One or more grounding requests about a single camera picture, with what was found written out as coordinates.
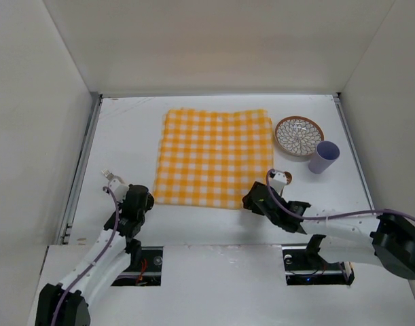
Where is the right aluminium rail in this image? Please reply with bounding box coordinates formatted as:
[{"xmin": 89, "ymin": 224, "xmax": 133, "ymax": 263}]
[{"xmin": 333, "ymin": 93, "xmax": 374, "ymax": 209}]

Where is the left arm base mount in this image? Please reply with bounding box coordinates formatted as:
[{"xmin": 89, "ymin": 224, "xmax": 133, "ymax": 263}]
[{"xmin": 112, "ymin": 239, "xmax": 164, "ymax": 287}]

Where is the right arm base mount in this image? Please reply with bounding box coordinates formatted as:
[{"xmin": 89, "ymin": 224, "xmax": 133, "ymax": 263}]
[{"xmin": 282, "ymin": 235, "xmax": 355, "ymax": 286}]

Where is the copper spoon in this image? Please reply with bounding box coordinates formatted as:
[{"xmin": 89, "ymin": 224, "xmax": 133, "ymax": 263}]
[{"xmin": 283, "ymin": 171, "xmax": 293, "ymax": 185}]

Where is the lilac cup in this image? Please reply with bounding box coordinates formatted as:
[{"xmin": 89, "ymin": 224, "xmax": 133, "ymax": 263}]
[{"xmin": 308, "ymin": 141, "xmax": 340, "ymax": 174}]

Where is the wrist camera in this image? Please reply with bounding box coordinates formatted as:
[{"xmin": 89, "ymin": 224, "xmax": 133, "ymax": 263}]
[
  {"xmin": 269, "ymin": 170, "xmax": 287, "ymax": 196},
  {"xmin": 107, "ymin": 175, "xmax": 129, "ymax": 201}
]

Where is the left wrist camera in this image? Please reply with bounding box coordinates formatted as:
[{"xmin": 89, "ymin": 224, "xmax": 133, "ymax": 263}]
[{"xmin": 107, "ymin": 175, "xmax": 129, "ymax": 201}]

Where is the silver copper fork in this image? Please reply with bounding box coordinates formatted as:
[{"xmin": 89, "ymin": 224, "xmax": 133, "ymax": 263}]
[{"xmin": 101, "ymin": 169, "xmax": 120, "ymax": 181}]

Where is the left aluminium rail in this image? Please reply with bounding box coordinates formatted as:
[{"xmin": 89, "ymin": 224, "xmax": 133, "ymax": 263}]
[{"xmin": 54, "ymin": 92, "xmax": 103, "ymax": 245}]

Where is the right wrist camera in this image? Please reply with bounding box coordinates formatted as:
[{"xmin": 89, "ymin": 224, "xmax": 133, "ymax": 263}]
[{"xmin": 269, "ymin": 170, "xmax": 287, "ymax": 196}]

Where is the yellow checkered cloth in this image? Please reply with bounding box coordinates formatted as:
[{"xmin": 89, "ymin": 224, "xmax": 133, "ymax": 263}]
[{"xmin": 154, "ymin": 108, "xmax": 274, "ymax": 209}]

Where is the floral patterned plate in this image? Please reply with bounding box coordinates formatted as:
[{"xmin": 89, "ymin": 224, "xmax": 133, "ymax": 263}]
[{"xmin": 274, "ymin": 116, "xmax": 325, "ymax": 157}]

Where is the aluminium rail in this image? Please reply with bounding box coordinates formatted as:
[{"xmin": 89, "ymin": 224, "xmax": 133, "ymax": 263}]
[
  {"xmin": 54, "ymin": 92, "xmax": 103, "ymax": 245},
  {"xmin": 333, "ymin": 93, "xmax": 374, "ymax": 209}
]

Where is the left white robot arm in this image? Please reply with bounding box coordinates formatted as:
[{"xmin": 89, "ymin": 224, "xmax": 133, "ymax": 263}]
[{"xmin": 35, "ymin": 184, "xmax": 154, "ymax": 325}]

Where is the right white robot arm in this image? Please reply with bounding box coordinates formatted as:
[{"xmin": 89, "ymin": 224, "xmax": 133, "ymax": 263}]
[{"xmin": 242, "ymin": 182, "xmax": 415, "ymax": 280}]

